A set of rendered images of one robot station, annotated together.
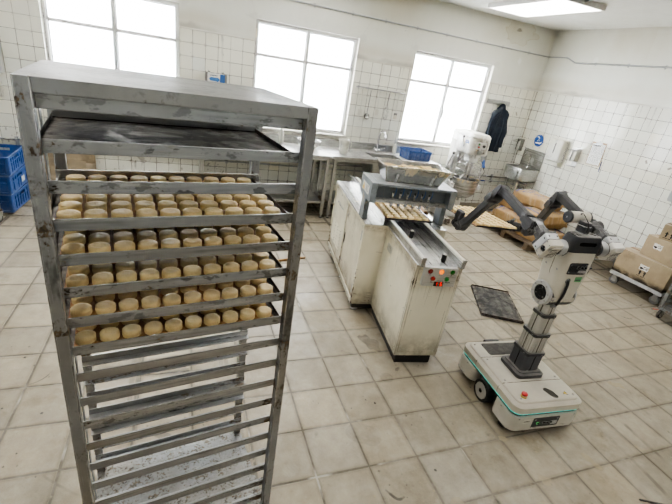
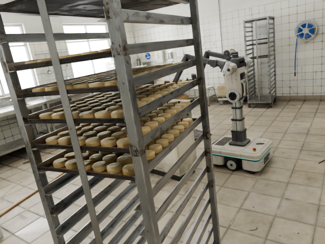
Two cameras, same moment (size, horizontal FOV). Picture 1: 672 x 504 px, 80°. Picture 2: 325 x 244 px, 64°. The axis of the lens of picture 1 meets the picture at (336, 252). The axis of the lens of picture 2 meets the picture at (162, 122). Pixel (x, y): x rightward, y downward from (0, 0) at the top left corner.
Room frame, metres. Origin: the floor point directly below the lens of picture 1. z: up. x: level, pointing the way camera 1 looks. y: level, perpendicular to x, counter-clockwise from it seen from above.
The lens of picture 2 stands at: (0.16, 0.93, 1.49)
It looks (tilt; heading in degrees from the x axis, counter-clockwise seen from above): 15 degrees down; 329
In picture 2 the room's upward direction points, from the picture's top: 8 degrees counter-clockwise
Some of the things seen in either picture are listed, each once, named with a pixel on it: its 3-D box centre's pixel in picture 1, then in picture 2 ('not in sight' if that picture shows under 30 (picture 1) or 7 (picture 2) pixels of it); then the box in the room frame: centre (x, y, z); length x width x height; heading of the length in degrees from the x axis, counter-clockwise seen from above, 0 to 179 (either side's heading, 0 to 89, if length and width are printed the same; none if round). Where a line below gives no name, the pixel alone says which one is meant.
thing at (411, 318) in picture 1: (410, 289); (163, 138); (2.79, -0.62, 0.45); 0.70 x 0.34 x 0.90; 14
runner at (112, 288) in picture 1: (187, 279); (169, 95); (0.97, 0.40, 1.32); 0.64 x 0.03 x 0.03; 121
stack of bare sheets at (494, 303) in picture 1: (495, 302); (191, 133); (3.64, -1.70, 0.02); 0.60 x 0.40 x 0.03; 175
